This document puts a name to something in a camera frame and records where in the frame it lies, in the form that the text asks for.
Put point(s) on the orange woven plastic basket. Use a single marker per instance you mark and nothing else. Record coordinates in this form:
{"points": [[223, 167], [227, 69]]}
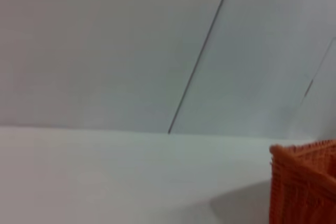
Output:
{"points": [[302, 182]]}

